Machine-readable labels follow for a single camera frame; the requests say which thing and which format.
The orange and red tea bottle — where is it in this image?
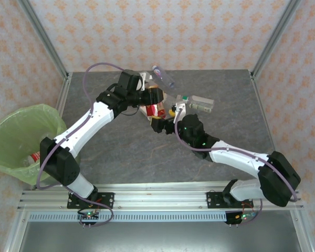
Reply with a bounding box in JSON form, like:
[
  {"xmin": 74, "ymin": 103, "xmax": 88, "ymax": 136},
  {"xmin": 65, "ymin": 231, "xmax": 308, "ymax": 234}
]
[{"xmin": 139, "ymin": 83, "xmax": 166, "ymax": 119}]

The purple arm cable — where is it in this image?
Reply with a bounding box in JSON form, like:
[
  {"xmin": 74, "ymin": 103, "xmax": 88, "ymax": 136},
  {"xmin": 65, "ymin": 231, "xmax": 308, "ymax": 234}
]
[
  {"xmin": 36, "ymin": 62, "xmax": 128, "ymax": 228},
  {"xmin": 174, "ymin": 110, "xmax": 298, "ymax": 226}
]

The aluminium frame post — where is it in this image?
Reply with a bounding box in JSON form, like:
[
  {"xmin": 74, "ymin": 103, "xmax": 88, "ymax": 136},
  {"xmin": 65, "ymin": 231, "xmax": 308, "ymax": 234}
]
[
  {"xmin": 17, "ymin": 0, "xmax": 70, "ymax": 81},
  {"xmin": 250, "ymin": 0, "xmax": 304, "ymax": 79}
]

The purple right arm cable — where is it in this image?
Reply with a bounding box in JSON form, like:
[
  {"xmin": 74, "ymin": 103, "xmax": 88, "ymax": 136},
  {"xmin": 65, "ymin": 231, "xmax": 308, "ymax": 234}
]
[{"xmin": 174, "ymin": 110, "xmax": 298, "ymax": 226}]

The slotted grey cable duct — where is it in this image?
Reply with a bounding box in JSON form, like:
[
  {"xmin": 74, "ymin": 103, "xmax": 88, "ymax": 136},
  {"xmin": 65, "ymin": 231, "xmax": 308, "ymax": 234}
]
[{"xmin": 28, "ymin": 212, "xmax": 297, "ymax": 223}]

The grey metal panel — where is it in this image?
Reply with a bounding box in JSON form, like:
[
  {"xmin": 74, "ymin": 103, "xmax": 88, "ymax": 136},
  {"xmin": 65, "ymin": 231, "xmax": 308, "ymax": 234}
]
[{"xmin": 15, "ymin": 222, "xmax": 302, "ymax": 252}]

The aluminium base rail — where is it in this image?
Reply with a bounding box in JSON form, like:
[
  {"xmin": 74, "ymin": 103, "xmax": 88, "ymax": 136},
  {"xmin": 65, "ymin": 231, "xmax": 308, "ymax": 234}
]
[{"xmin": 17, "ymin": 183, "xmax": 305, "ymax": 212}]

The small controller circuit board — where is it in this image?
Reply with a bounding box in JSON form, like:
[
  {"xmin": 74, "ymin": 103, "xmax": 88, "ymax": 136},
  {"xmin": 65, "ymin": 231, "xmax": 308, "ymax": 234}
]
[
  {"xmin": 77, "ymin": 209, "xmax": 100, "ymax": 228},
  {"xmin": 225, "ymin": 211, "xmax": 257, "ymax": 226}
]

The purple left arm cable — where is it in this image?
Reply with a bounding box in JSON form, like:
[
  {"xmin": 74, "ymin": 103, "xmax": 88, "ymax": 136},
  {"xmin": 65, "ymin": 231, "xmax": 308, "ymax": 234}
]
[{"xmin": 36, "ymin": 62, "xmax": 128, "ymax": 228}]

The clear bottle with green label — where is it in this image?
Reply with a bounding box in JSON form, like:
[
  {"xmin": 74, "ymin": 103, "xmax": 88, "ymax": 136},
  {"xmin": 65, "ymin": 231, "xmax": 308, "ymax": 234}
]
[{"xmin": 176, "ymin": 94, "xmax": 215, "ymax": 113}]

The aluminium table edge strip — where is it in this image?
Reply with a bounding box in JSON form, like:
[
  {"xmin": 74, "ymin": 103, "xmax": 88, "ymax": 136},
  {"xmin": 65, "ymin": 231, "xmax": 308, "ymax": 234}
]
[
  {"xmin": 250, "ymin": 71, "xmax": 282, "ymax": 158},
  {"xmin": 54, "ymin": 73, "xmax": 73, "ymax": 112}
]

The aluminium frame bar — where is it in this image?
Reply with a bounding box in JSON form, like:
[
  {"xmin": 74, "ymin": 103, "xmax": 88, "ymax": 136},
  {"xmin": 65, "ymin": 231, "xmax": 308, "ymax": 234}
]
[
  {"xmin": 4, "ymin": 211, "xmax": 29, "ymax": 252},
  {"xmin": 290, "ymin": 209, "xmax": 315, "ymax": 252}
]

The clear bottle with purple label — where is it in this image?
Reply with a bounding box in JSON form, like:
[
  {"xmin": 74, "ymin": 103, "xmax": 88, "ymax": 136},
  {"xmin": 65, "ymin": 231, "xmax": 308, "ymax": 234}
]
[{"xmin": 151, "ymin": 65, "xmax": 175, "ymax": 88}]

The bin with green plastic liner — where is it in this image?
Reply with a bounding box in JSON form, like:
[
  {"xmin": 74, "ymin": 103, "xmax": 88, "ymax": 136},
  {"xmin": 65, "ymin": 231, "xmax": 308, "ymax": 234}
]
[{"xmin": 0, "ymin": 103, "xmax": 81, "ymax": 186}]

